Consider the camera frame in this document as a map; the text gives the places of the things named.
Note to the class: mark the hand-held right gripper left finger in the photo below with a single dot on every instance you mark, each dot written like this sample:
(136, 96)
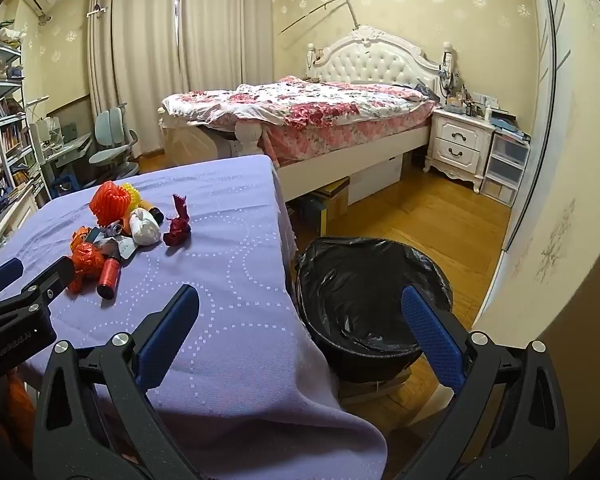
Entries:
(170, 327)

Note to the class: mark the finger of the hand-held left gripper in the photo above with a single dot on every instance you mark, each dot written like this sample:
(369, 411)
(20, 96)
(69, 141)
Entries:
(55, 275)
(2, 272)

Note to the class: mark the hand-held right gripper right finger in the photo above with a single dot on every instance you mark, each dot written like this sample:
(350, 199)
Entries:
(432, 335)

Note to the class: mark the orange plastic bag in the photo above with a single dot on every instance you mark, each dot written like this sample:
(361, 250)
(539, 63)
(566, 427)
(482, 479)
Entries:
(86, 260)

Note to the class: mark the red cylindrical can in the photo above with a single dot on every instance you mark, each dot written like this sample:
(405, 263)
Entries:
(110, 275)

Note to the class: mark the grey wrapper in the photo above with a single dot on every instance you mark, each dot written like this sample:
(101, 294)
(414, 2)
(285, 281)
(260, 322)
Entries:
(111, 232)

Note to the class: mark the white and blue carton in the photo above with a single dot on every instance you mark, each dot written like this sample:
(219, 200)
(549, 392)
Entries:
(126, 249)

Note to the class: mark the black-lined trash bin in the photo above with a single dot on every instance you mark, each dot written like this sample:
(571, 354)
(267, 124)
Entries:
(360, 290)

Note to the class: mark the red foam fruit net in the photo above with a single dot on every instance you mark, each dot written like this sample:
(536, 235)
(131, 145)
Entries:
(109, 202)

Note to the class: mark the dark red wrapper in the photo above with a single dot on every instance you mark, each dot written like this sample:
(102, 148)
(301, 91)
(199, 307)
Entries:
(177, 232)

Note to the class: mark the white plastic bag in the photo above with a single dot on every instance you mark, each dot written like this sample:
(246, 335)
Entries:
(144, 230)

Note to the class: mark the yellow foam fruit net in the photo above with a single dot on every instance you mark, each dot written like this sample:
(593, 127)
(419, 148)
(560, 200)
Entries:
(131, 195)

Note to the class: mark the orange bottle with black cap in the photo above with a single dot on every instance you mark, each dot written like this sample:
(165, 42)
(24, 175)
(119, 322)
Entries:
(156, 215)

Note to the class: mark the low white cabinet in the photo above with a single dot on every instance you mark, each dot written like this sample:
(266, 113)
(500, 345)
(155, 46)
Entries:
(10, 215)

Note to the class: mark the purple dotted tablecloth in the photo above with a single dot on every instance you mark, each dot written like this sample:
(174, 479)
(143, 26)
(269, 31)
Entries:
(230, 260)

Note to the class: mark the blue plastic crate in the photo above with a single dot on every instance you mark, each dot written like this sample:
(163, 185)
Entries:
(65, 185)

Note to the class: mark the white study desk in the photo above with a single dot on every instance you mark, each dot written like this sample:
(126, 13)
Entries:
(67, 147)

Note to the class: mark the white bookshelf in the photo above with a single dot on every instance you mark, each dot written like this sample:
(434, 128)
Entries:
(5, 125)

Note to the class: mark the light blue desk chair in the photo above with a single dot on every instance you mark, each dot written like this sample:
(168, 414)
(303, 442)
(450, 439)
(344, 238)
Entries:
(109, 125)

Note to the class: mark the white storage box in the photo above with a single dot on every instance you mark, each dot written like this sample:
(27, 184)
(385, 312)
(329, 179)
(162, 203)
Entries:
(375, 180)

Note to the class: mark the brown cardboard box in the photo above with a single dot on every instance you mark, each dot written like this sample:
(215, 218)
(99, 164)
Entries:
(330, 200)

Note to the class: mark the clear plastic storage bag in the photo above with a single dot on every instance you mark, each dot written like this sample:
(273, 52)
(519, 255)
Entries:
(187, 147)

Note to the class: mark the clear plastic drawer unit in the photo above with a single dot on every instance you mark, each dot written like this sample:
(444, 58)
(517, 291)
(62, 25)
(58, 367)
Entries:
(505, 165)

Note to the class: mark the white nightstand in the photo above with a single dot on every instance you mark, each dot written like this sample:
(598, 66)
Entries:
(457, 145)

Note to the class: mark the white sliding wardrobe door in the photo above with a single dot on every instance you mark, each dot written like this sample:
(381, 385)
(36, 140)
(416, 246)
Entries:
(555, 160)

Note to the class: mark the stack of books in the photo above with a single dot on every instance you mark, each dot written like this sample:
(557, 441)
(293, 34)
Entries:
(510, 125)

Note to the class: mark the beige curtain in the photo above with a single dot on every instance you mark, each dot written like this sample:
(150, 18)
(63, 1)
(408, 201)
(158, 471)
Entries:
(220, 35)
(140, 60)

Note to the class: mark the pile of bedside bottles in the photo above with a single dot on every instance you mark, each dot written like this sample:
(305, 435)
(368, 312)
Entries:
(460, 95)

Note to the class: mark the pink floral bedding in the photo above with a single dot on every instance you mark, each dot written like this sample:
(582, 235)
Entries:
(305, 105)

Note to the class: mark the white bed with tufted headboard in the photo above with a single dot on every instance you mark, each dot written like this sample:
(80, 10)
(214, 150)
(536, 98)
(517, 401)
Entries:
(365, 62)

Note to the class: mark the thin metal canopy pole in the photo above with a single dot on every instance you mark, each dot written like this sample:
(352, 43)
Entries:
(353, 14)

